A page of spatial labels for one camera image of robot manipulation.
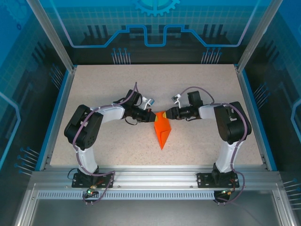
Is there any aluminium front rail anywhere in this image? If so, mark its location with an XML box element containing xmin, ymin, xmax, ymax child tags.
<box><xmin>30</xmin><ymin>165</ymin><xmax>283</xmax><ymax>189</ymax></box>

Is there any grey metal front shelf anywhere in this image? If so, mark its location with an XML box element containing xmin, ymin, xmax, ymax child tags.
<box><xmin>14</xmin><ymin>183</ymin><xmax>292</xmax><ymax>226</ymax></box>

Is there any small connector board green light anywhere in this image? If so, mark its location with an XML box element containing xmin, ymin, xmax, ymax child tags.
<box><xmin>217</xmin><ymin>188</ymin><xmax>236</xmax><ymax>197</ymax></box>
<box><xmin>85</xmin><ymin>185</ymin><xmax>99</xmax><ymax>196</ymax></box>

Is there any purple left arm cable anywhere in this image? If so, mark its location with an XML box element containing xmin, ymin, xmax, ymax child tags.
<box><xmin>71</xmin><ymin>81</ymin><xmax>138</xmax><ymax>206</ymax></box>

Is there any aluminium side rail blue trim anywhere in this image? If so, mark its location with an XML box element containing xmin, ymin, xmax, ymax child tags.
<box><xmin>35</xmin><ymin>66</ymin><xmax>78</xmax><ymax>171</ymax></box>
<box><xmin>236</xmin><ymin>65</ymin><xmax>278</xmax><ymax>171</ymax></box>

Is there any blue printed side panel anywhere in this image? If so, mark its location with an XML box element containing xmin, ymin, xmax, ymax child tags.
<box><xmin>242</xmin><ymin>0</ymin><xmax>301</xmax><ymax>226</ymax></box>
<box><xmin>0</xmin><ymin>0</ymin><xmax>71</xmax><ymax>226</ymax></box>

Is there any blue printed back panel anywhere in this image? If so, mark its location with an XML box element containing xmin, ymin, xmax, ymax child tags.
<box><xmin>30</xmin><ymin>0</ymin><xmax>271</xmax><ymax>65</ymax></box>

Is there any orange paper sheet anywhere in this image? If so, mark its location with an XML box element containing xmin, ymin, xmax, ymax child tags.
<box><xmin>154</xmin><ymin>111</ymin><xmax>173</xmax><ymax>151</ymax></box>

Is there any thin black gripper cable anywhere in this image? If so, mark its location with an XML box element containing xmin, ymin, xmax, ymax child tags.
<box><xmin>124</xmin><ymin>116</ymin><xmax>140</xmax><ymax>126</ymax></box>

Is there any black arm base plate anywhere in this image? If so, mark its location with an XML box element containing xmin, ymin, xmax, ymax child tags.
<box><xmin>197</xmin><ymin>172</ymin><xmax>240</xmax><ymax>188</ymax></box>
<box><xmin>71</xmin><ymin>172</ymin><xmax>115</xmax><ymax>188</ymax></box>

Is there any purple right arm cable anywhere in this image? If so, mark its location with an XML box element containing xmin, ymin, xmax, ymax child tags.
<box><xmin>178</xmin><ymin>86</ymin><xmax>250</xmax><ymax>205</ymax></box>

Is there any slotted aluminium cable duct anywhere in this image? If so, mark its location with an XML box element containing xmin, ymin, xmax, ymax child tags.
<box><xmin>36</xmin><ymin>191</ymin><xmax>223</xmax><ymax>201</ymax></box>

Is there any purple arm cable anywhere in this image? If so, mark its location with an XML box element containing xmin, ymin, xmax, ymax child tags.
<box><xmin>178</xmin><ymin>86</ymin><xmax>250</xmax><ymax>205</ymax></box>
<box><xmin>71</xmin><ymin>81</ymin><xmax>138</xmax><ymax>206</ymax></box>

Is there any aluminium frame post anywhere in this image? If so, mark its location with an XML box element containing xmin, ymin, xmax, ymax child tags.
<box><xmin>236</xmin><ymin>0</ymin><xmax>284</xmax><ymax>73</ymax></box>
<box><xmin>26</xmin><ymin>0</ymin><xmax>78</xmax><ymax>73</ymax></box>

